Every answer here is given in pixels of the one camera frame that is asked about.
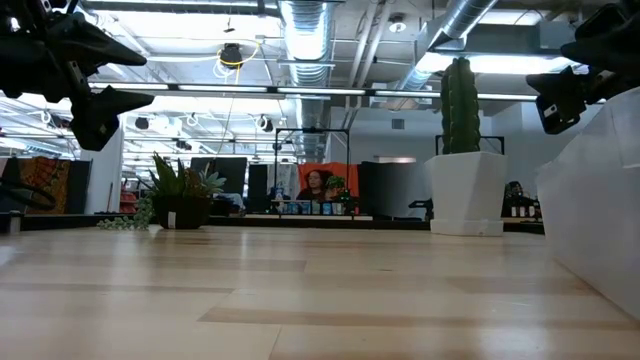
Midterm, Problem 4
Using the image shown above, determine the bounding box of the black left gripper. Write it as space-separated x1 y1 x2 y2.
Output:
0 0 156 153

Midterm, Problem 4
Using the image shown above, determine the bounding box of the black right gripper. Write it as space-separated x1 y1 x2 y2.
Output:
525 1 640 136

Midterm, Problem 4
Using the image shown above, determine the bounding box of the colourful patterned tapestry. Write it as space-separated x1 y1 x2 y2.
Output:
18 155 72 216

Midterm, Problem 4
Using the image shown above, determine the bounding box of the tall green cactus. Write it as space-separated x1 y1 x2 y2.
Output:
439 55 483 156

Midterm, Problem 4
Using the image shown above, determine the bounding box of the clear plastic bin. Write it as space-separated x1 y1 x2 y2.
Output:
535 86 640 322

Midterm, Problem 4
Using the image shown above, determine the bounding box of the small succulent plant dark pot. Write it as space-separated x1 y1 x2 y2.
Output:
96 151 228 232

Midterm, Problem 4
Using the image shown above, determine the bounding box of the white hexagonal plant pot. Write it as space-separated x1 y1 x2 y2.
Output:
424 151 509 238

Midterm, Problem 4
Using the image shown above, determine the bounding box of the black narrow panel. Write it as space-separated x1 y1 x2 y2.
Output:
247 163 269 212

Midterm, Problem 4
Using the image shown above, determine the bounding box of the long ceiling light strip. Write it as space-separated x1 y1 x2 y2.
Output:
88 82 540 102

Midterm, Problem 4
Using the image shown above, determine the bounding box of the black partition panel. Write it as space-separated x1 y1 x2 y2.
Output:
356 160 432 220

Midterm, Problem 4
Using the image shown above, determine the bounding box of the person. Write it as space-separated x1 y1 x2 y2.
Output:
295 169 334 203

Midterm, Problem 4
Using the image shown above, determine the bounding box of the small green background plant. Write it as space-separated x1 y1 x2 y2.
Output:
325 174 352 202

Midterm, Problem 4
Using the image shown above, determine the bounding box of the orange fabric panel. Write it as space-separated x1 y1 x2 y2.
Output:
297 161 361 199

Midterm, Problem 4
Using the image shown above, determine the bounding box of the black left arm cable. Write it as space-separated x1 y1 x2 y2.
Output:
0 176 58 212

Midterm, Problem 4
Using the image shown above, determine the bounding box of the black ceiling device yellow cable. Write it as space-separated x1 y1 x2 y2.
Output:
213 41 262 80

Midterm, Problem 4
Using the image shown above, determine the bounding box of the slanted silver ventilation duct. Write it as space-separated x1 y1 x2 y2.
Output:
398 0 500 92

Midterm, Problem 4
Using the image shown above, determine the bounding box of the large silver ventilation duct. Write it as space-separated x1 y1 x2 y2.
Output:
276 0 335 157

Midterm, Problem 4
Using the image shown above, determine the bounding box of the black tall frame stand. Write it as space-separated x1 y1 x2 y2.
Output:
273 127 352 202

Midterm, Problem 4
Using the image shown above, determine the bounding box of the black aluminium table frame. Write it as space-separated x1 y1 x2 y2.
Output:
0 211 546 235

